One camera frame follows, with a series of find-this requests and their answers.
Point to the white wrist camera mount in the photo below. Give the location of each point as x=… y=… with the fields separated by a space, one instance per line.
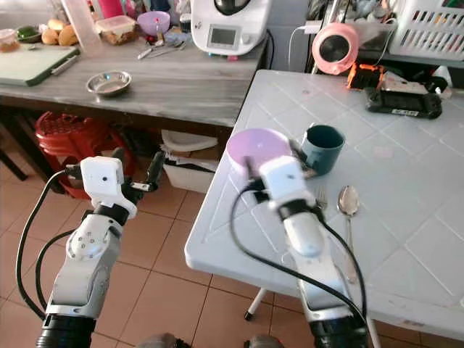
x=105 y=181
x=283 y=181

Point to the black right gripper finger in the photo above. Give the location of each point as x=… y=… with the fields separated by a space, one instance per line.
x=303 y=163
x=250 y=168

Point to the clear tub with food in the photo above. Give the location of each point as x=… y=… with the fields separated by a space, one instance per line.
x=9 y=40

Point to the white plastic basket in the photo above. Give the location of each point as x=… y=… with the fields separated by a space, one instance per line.
x=428 y=29

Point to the green cutting board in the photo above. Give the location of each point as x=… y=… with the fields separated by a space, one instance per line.
x=36 y=65

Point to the white table leg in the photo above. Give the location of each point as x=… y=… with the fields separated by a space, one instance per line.
x=256 y=304

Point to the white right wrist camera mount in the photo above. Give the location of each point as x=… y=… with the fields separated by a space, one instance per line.
x=283 y=181

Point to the metal utensil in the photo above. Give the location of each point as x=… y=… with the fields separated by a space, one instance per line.
x=147 y=53

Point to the steel spoon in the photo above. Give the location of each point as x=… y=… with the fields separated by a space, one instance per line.
x=348 y=199

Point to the clear food container with lid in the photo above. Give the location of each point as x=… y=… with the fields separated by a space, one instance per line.
x=116 y=32

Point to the brown bread roll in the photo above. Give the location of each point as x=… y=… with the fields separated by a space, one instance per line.
x=69 y=35
x=50 y=37
x=56 y=24

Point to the pink round appliance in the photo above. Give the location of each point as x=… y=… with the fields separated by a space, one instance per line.
x=333 y=47

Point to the teal ceramic mug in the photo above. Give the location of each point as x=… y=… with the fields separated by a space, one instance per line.
x=326 y=152

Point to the black flat device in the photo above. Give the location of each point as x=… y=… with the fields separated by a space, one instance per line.
x=402 y=105

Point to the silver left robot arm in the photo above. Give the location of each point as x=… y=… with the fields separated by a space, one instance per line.
x=83 y=268

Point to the small purple bowl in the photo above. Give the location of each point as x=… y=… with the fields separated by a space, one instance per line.
x=154 y=22

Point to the pink bottle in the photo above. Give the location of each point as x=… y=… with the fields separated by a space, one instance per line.
x=109 y=8

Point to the white kitchen appliance with display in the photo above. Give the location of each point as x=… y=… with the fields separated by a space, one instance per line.
x=232 y=22

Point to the grey robot right leg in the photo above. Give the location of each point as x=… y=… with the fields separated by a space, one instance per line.
x=264 y=343

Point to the red plastic stool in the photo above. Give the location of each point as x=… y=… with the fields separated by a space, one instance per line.
x=65 y=134

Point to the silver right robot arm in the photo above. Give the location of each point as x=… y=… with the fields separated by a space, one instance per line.
x=306 y=239

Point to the green bowl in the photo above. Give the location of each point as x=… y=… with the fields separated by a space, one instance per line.
x=29 y=33

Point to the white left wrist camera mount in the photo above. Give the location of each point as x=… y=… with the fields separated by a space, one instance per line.
x=105 y=181

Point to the white plastic bin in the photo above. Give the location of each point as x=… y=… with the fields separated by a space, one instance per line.
x=188 y=177

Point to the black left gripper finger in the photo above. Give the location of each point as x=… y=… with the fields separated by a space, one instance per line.
x=118 y=153
x=156 y=170

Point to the orange and black device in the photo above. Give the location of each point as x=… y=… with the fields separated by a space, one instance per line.
x=365 y=76

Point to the clear plastic pitcher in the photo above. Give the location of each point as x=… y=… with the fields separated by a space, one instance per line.
x=83 y=27

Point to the small steel bowl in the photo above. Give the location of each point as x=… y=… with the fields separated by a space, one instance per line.
x=109 y=87

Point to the steel fork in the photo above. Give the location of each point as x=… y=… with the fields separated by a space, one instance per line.
x=322 y=197

